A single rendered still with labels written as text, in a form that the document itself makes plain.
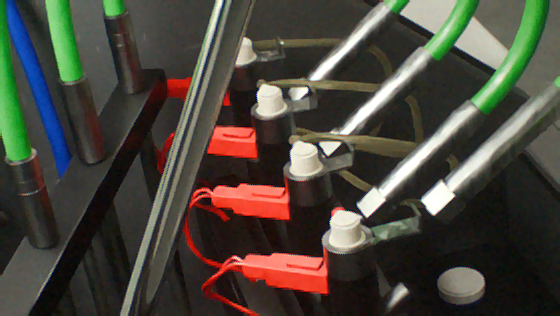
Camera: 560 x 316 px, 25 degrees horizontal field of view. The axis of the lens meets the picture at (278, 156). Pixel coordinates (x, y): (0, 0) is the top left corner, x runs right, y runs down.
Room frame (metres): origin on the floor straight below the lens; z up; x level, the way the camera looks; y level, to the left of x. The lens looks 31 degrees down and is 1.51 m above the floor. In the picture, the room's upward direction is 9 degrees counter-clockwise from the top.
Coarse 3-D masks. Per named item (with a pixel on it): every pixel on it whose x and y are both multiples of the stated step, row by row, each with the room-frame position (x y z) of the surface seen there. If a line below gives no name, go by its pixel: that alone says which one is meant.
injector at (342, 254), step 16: (368, 240) 0.56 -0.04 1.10; (336, 256) 0.56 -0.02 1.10; (352, 256) 0.55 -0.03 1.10; (368, 256) 0.56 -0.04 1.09; (336, 272) 0.56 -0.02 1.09; (352, 272) 0.55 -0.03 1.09; (368, 272) 0.56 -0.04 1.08; (336, 288) 0.56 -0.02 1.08; (352, 288) 0.55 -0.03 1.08; (368, 288) 0.56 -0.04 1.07; (400, 288) 0.57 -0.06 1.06; (336, 304) 0.56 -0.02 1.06; (352, 304) 0.55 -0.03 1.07; (368, 304) 0.55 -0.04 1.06; (384, 304) 0.57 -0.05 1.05; (400, 304) 0.57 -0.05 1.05
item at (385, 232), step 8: (384, 224) 0.58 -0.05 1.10; (392, 224) 0.58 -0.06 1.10; (400, 224) 0.58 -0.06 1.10; (408, 224) 0.57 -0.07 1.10; (376, 232) 0.57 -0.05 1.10; (384, 232) 0.57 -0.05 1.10; (392, 232) 0.57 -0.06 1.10; (400, 232) 0.57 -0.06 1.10; (408, 232) 0.57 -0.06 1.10; (416, 232) 0.57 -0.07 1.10; (376, 240) 0.56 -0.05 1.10; (384, 240) 0.56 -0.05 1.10; (392, 240) 0.56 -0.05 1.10
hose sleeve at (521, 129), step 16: (544, 96) 0.58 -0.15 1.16; (528, 112) 0.58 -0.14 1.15; (544, 112) 0.58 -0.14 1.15; (512, 128) 0.58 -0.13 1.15; (528, 128) 0.58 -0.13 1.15; (544, 128) 0.58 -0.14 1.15; (496, 144) 0.58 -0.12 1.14; (512, 144) 0.57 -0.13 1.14; (528, 144) 0.58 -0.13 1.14; (480, 160) 0.58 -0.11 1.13; (496, 160) 0.57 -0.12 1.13; (448, 176) 0.58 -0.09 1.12; (464, 176) 0.57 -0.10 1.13; (480, 176) 0.57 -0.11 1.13; (464, 192) 0.57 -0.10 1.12
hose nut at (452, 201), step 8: (440, 184) 0.58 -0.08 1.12; (432, 192) 0.57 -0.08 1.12; (440, 192) 0.57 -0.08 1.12; (448, 192) 0.57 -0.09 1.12; (424, 200) 0.57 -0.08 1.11; (432, 200) 0.57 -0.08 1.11; (440, 200) 0.57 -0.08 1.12; (448, 200) 0.57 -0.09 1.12; (456, 200) 0.57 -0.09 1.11; (432, 208) 0.57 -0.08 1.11; (440, 208) 0.57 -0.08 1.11; (448, 208) 0.57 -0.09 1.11; (456, 208) 0.57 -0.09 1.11; (440, 216) 0.57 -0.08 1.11; (448, 216) 0.57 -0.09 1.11
